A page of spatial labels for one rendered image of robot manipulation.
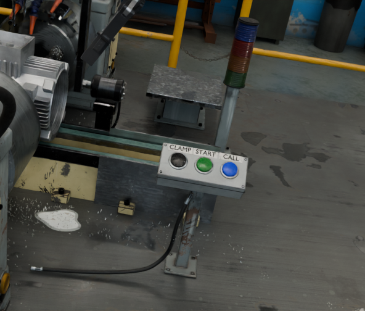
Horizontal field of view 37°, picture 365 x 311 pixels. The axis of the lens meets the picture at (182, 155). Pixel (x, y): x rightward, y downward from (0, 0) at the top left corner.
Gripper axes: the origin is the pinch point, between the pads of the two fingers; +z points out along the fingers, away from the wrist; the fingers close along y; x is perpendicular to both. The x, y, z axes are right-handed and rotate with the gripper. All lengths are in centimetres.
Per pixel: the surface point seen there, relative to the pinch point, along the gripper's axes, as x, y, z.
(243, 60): 34.2, -33.4, -11.9
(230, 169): 32.6, 22.0, -6.1
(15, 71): -10.7, -0.9, 16.3
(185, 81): 32, -61, 12
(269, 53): 97, -238, 16
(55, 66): -4.4, -4.2, 10.9
